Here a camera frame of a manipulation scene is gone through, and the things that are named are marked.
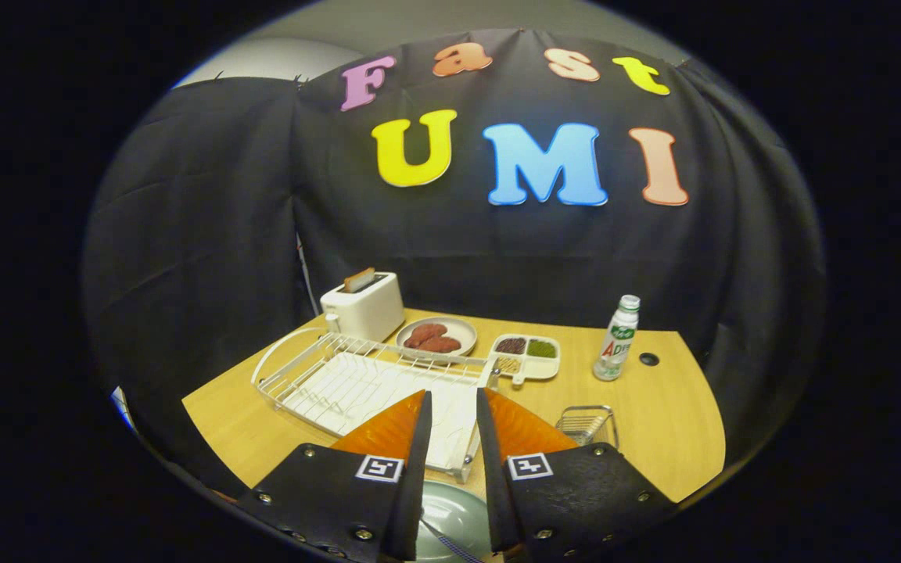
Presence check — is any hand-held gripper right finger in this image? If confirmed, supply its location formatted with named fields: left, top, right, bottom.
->
left=476, top=387, right=678, bottom=560

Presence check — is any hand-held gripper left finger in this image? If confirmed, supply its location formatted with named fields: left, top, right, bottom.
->
left=235, top=389, right=433, bottom=563

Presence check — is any pale green plate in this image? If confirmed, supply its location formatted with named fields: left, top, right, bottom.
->
left=415, top=479, right=494, bottom=563

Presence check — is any metal wire basket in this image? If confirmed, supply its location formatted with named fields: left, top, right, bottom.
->
left=556, top=404, right=620, bottom=449

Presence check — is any white wire dish rack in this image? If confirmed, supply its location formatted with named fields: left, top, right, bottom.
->
left=251, top=327, right=502, bottom=483

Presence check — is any cream divided snack tray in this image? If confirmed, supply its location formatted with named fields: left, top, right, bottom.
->
left=490, top=334, right=561, bottom=385

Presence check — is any grey bowl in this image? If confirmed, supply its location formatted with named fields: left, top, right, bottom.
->
left=396, top=316, right=479, bottom=358

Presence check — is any white toaster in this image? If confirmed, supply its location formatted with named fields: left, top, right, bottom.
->
left=320, top=271, right=406, bottom=343

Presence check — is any white green labelled drink bottle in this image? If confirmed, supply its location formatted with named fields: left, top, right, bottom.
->
left=593, top=295, right=641, bottom=382

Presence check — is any black backdrop cloth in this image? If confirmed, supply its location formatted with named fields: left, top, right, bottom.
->
left=81, top=30, right=827, bottom=486

